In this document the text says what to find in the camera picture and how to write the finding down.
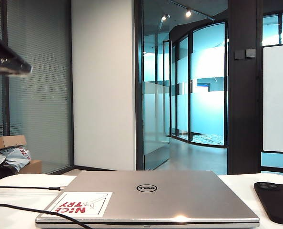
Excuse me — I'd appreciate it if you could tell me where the small flat brown cardboard box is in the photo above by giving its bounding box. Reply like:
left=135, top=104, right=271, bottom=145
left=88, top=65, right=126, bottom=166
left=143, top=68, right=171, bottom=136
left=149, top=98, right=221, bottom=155
left=0, top=135, right=27, bottom=151

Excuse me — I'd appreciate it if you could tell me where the silver Dell laptop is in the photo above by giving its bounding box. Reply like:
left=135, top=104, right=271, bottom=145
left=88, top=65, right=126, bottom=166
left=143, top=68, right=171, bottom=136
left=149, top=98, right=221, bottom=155
left=35, top=170, right=260, bottom=229

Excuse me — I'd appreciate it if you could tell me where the grey plastic mailing bag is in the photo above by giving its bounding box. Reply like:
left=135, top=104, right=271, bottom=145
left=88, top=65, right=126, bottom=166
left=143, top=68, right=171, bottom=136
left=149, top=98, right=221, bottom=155
left=0, top=146, right=31, bottom=172

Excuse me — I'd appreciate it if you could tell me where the dark crumpled bag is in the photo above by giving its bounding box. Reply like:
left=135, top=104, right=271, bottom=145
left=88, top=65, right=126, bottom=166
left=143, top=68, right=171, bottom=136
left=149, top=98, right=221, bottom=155
left=0, top=164, right=20, bottom=184

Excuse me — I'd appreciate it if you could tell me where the frosted glass window panel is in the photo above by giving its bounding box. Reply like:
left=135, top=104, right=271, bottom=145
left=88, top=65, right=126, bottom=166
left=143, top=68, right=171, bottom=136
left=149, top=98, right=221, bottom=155
left=261, top=10, right=283, bottom=172

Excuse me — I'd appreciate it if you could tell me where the curved black framed glass partition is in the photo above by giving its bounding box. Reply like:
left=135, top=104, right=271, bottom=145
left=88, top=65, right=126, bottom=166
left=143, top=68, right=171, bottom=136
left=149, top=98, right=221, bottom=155
left=169, top=20, right=229, bottom=149

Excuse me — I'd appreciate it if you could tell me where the brown red cardboard box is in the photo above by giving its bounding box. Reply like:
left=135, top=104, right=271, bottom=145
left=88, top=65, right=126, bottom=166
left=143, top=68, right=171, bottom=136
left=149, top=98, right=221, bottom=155
left=19, top=159, right=42, bottom=175

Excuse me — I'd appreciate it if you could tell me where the thin black laptop power cable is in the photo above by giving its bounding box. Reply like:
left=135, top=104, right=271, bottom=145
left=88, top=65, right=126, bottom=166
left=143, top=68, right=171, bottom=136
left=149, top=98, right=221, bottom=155
left=0, top=185, right=67, bottom=191

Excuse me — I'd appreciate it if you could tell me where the black smartphone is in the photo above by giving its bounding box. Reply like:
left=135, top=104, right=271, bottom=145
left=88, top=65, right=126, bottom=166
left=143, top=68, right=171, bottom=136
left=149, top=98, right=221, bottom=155
left=253, top=181, right=283, bottom=226

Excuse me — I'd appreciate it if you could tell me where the white red Nice Try sticker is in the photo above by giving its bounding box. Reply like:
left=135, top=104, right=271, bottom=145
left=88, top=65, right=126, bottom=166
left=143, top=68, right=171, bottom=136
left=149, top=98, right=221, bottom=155
left=40, top=191, right=113, bottom=219

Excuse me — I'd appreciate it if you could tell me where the black charging cable silver plug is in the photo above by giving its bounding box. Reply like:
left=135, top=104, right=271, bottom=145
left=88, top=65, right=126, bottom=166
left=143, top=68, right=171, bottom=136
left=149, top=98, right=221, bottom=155
left=0, top=203, right=93, bottom=229

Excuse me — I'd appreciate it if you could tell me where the black framed glass door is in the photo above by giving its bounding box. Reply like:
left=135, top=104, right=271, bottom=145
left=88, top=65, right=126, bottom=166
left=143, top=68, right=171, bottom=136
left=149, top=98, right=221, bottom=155
left=134, top=0, right=172, bottom=171

